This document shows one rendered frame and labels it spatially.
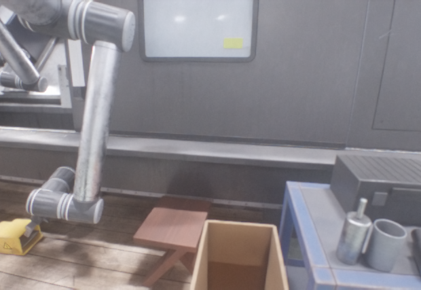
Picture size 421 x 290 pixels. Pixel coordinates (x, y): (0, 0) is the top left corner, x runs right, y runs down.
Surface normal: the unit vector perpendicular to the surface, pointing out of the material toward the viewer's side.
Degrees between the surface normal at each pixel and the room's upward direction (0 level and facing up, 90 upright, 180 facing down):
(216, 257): 90
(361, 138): 86
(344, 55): 86
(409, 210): 90
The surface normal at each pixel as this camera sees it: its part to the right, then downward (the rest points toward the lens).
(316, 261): 0.01, -0.94
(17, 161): -0.16, 0.33
